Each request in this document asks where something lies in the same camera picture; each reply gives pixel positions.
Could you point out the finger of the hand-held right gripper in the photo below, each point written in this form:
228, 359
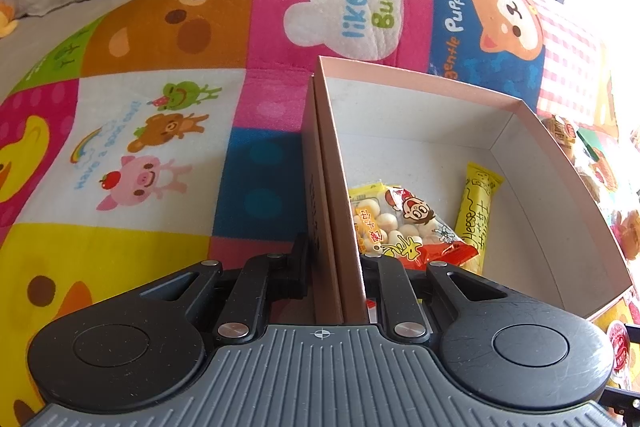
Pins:
622, 396
631, 328

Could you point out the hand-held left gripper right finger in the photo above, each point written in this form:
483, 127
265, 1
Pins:
390, 288

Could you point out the pink cardboard box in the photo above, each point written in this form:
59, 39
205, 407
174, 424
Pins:
450, 132

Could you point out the yellow plush toy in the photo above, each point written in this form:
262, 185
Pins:
5, 21

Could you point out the round biscuit snack packet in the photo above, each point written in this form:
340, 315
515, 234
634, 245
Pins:
395, 222

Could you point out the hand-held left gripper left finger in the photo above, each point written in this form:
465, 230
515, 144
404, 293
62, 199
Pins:
300, 268

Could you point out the yellow cheese stick packet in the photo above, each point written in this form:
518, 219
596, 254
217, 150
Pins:
477, 217

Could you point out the colourful cartoon printed blanket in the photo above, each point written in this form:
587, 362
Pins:
165, 117

